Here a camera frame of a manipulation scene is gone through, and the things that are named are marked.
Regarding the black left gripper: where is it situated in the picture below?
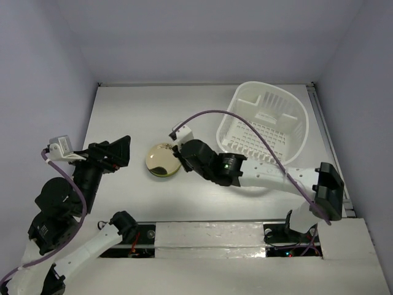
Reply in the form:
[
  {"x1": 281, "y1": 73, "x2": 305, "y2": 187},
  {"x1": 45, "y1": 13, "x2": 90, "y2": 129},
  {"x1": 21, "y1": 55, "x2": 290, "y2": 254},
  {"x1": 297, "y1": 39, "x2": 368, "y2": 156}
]
[{"x1": 69, "y1": 133, "x2": 134, "y2": 212}]

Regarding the cream plate with black mark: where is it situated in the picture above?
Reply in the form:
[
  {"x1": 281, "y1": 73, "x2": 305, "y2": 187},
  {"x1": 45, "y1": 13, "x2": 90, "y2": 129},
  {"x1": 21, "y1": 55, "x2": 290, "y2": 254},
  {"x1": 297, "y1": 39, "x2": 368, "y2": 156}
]
[{"x1": 145, "y1": 143, "x2": 181, "y2": 171}]

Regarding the lime green plate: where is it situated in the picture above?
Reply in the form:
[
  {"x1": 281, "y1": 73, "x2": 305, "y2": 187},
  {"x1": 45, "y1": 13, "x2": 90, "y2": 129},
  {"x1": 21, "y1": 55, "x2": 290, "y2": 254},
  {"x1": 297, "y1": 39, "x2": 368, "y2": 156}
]
[{"x1": 149, "y1": 167, "x2": 180, "y2": 178}]

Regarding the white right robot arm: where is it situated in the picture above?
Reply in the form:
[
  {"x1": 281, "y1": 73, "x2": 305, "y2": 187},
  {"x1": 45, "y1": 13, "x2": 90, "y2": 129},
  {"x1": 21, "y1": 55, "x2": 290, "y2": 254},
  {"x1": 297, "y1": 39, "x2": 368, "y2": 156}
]
[{"x1": 173, "y1": 140, "x2": 344, "y2": 241}]

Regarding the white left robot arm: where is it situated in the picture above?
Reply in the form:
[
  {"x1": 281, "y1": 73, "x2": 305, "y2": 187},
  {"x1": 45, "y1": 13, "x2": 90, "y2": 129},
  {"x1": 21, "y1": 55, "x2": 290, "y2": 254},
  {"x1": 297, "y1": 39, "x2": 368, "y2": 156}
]
[{"x1": 1, "y1": 135, "x2": 139, "y2": 294}]

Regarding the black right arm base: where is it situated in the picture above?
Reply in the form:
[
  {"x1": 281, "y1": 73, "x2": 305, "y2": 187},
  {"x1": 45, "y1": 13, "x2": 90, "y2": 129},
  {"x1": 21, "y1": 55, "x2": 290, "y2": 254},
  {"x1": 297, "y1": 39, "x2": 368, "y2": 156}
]
[{"x1": 263, "y1": 223, "x2": 297, "y2": 246}]

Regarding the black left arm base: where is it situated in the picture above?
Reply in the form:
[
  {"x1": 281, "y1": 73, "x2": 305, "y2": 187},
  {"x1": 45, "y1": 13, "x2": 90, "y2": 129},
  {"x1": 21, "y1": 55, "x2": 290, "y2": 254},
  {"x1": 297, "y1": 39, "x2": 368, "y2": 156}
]
[{"x1": 100, "y1": 222, "x2": 156, "y2": 258}]

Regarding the white plastic dish rack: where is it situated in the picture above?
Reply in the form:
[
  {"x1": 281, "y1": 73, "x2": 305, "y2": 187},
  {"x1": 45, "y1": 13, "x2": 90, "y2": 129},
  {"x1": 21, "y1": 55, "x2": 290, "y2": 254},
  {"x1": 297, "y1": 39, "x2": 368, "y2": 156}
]
[{"x1": 216, "y1": 81, "x2": 309, "y2": 165}]

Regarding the white foam front board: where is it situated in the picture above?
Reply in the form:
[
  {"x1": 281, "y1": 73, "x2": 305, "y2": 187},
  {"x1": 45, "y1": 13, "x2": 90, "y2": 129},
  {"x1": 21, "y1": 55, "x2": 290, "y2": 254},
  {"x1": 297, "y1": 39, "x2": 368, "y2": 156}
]
[{"x1": 45, "y1": 219, "x2": 390, "y2": 294}]

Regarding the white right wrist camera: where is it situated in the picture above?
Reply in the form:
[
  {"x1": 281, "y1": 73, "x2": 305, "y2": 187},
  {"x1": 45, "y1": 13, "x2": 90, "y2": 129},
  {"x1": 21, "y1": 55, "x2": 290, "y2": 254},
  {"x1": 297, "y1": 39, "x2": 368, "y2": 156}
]
[{"x1": 169, "y1": 122, "x2": 194, "y2": 146}]

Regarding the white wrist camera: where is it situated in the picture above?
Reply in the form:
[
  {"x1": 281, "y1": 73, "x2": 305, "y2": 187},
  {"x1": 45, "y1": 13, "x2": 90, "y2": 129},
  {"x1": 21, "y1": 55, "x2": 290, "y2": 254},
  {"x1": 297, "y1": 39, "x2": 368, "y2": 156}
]
[
  {"x1": 169, "y1": 122, "x2": 194, "y2": 146},
  {"x1": 47, "y1": 135, "x2": 86, "y2": 163}
]

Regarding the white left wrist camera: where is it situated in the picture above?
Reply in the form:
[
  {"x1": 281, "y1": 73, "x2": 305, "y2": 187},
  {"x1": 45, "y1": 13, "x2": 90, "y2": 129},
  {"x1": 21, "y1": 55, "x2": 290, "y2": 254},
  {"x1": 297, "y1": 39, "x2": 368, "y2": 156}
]
[{"x1": 47, "y1": 135, "x2": 86, "y2": 163}]

